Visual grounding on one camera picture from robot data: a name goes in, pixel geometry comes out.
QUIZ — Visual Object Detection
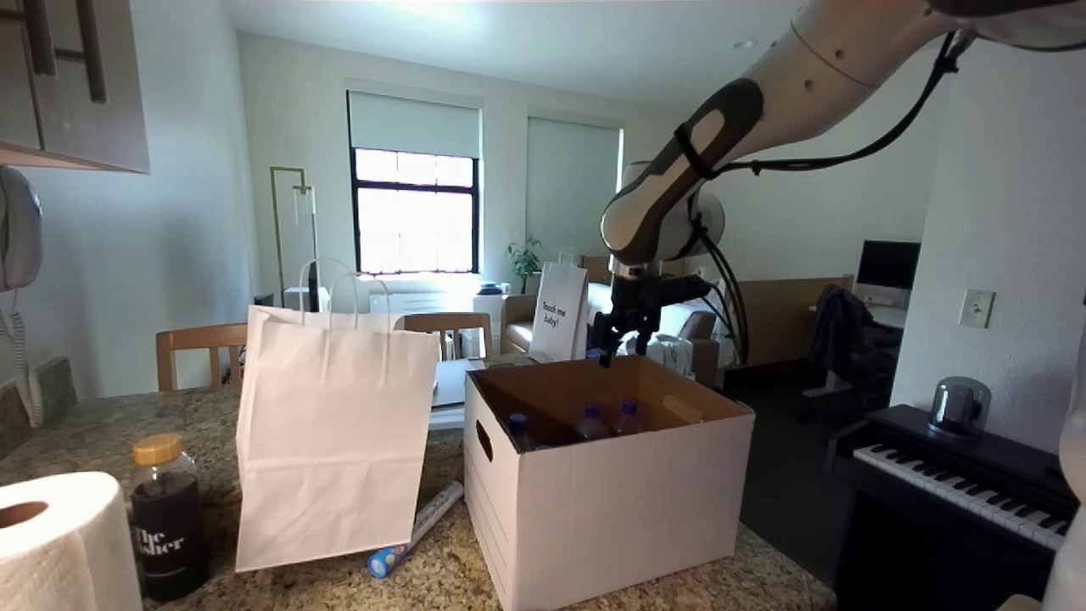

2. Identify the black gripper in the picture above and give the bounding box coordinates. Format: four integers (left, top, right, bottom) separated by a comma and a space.
588, 276, 682, 367

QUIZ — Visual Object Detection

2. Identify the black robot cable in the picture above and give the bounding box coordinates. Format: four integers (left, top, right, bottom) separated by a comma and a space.
676, 29, 977, 367

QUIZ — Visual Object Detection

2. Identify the computer monitor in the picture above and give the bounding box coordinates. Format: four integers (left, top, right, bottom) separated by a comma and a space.
855, 238, 924, 298

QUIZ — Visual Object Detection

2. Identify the wooden chair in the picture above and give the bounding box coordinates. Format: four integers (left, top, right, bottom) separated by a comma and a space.
153, 320, 251, 397
395, 310, 494, 367

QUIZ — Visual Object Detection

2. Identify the white paper bag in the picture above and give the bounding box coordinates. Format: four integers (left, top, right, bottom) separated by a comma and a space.
231, 303, 441, 577

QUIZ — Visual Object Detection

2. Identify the wooden wall cabinet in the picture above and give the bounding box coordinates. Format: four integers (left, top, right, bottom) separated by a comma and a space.
0, 0, 153, 175

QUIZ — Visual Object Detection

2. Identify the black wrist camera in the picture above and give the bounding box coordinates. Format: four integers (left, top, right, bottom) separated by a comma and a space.
673, 276, 719, 311

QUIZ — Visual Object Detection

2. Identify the black framed window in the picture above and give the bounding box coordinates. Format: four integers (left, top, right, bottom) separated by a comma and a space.
348, 147, 482, 278

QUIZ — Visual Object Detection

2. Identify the green potted plant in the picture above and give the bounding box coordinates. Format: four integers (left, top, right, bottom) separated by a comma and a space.
507, 238, 546, 298

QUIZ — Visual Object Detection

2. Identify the closed roller blind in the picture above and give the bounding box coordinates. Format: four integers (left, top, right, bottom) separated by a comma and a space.
523, 114, 624, 263

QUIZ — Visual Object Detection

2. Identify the black office chair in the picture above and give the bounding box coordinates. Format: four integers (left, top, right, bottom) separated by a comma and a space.
806, 285, 908, 399

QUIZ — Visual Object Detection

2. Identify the small white printed bag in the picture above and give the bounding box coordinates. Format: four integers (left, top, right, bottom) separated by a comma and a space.
529, 261, 592, 367

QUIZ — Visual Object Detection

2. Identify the black digital piano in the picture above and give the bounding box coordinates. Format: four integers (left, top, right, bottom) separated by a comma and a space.
832, 405, 1084, 611

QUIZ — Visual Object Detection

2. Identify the bed with white bedding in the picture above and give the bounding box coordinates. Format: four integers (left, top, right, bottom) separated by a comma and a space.
581, 251, 860, 375

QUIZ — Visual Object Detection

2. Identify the metal floor lamp stand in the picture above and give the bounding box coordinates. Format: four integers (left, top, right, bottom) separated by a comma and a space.
268, 164, 321, 315

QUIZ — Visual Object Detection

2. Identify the silver round pot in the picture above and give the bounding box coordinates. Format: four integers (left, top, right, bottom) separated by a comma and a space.
925, 374, 994, 434

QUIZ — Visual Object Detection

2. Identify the white radiator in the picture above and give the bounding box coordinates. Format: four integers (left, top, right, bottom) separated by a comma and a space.
358, 281, 507, 332

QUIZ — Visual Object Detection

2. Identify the white cardboard box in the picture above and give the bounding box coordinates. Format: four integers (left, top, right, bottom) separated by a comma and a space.
460, 352, 757, 611

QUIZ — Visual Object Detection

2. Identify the half open roller blind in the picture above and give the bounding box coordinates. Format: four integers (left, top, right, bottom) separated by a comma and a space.
346, 88, 485, 164

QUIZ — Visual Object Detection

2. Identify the dark jar with cork lid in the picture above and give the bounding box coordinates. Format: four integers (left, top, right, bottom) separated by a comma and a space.
127, 431, 218, 603

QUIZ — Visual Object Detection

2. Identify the white wall dispenser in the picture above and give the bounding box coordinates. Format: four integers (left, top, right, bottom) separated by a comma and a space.
0, 167, 47, 296

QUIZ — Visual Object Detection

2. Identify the white paper towel roll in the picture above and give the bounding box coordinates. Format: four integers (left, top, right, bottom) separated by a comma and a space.
0, 469, 147, 611

